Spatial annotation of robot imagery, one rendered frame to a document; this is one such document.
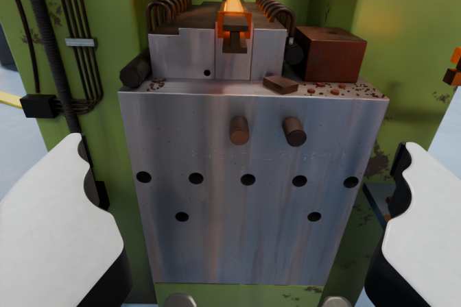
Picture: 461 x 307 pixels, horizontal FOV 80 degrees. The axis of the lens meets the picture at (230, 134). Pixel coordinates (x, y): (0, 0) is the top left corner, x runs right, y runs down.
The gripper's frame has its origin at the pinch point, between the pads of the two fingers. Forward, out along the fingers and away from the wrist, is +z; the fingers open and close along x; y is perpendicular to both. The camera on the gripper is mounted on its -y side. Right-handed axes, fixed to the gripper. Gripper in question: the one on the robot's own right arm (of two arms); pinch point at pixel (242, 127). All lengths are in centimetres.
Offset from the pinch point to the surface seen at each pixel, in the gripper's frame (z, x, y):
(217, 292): 25, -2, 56
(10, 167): 123, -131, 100
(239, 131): 20.6, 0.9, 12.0
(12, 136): 159, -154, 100
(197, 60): 30.6, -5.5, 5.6
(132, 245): 45, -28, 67
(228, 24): 20.8, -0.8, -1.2
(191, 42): 30.6, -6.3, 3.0
